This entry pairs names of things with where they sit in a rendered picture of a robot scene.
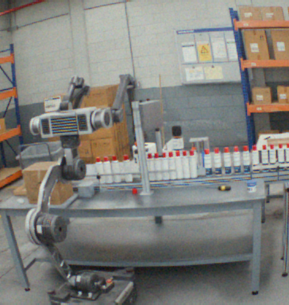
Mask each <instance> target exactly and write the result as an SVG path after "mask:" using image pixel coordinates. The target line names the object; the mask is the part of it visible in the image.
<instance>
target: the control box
mask: <svg viewBox="0 0 289 305"><path fill-rule="evenodd" d="M138 107H139V111H140V117H141V130H142V131H149V130H152V129H154V128H155V129H157V127H158V128H160V127H163V122H162V114H161V109H160V101H150V102H143V103H141V104H139V105H138Z"/></svg>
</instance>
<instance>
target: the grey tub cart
mask: <svg viewBox="0 0 289 305"><path fill-rule="evenodd" d="M25 146H27V148H26V149H24V150H23V152H20V147H25ZM20 147H18V152H19V155H18V156H17V157H16V159H17V160H19V161H20V165H21V174H22V175H23V173H22V171H23V170H25V169H26V168H27V167H29V166H31V165H32V164H35V163H36V162H41V163H44V162H57V161H58V159H59V158H60V157H61V156H62V155H65V153H64V148H62V145H61V141H51V142H46V141H44V142H41V143H36V144H31V145H21V146H20Z"/></svg>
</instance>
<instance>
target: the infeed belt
mask: <svg viewBox="0 0 289 305"><path fill-rule="evenodd" d="M246 175H252V172H250V173H249V174H244V172H241V174H240V175H235V172H231V175H230V176H246ZM223 176H226V175H225V174H223V175H222V176H219V177H217V176H215V175H212V176H211V177H206V176H197V178H189V179H184V178H182V179H174V180H196V179H209V178H222V177H223ZM165 181H170V179H169V180H165ZM165 181H164V180H162V181H153V182H150V181H149V183H156V182H165ZM119 183H123V184H130V183H126V181H124V180H122V181H121V182H119ZM132 183H141V180H133V182H132ZM80 184H81V183H71V185H72V186H79V185H80ZM103 184H116V183H115V180H114V181H113V183H106V182H105V183H102V184H101V185H103Z"/></svg>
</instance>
